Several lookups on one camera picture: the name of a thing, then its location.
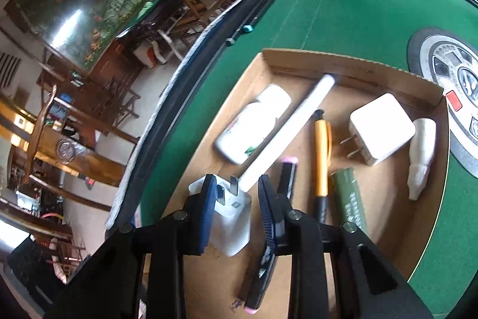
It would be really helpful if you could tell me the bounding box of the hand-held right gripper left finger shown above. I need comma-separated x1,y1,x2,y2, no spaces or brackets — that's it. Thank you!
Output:
45,174,219,319

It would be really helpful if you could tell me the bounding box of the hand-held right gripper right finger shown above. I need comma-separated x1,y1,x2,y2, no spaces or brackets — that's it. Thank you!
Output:
258,175,434,319

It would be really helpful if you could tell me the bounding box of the small white plug charger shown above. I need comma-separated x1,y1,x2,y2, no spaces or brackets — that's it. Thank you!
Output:
188,175,252,257

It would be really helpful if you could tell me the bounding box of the black marker pen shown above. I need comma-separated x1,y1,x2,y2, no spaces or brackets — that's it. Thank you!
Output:
239,155,299,314

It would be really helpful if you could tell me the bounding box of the orange pen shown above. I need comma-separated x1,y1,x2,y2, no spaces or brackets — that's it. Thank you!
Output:
313,109,333,224

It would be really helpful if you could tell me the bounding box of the green cylinder battery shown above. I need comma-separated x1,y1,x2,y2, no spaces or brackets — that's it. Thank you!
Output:
330,167,370,233

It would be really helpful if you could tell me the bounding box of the white plastic bottle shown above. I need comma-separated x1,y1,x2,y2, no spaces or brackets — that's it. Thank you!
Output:
214,84,292,166

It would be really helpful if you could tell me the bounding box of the white marker pen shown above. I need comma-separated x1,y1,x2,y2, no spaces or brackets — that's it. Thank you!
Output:
239,74,337,194

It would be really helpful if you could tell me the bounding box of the shallow cardboard box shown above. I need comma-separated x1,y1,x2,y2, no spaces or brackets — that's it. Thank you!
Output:
138,48,451,319

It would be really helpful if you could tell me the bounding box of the large white square charger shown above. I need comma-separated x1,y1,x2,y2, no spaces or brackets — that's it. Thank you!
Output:
339,93,416,167

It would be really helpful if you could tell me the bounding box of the white dropper bottle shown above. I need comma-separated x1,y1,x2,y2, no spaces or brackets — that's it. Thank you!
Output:
407,117,437,201

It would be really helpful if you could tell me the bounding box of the long wooden table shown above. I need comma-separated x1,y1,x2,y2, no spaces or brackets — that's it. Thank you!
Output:
0,106,125,189

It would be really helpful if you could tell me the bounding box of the glass ashtray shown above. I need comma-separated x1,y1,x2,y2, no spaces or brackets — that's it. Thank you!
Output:
56,140,81,164

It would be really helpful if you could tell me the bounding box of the green side table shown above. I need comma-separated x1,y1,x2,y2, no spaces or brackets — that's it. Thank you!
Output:
116,0,198,39

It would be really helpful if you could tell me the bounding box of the round grey control panel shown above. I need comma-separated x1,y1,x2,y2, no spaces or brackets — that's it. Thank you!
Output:
407,27,478,179

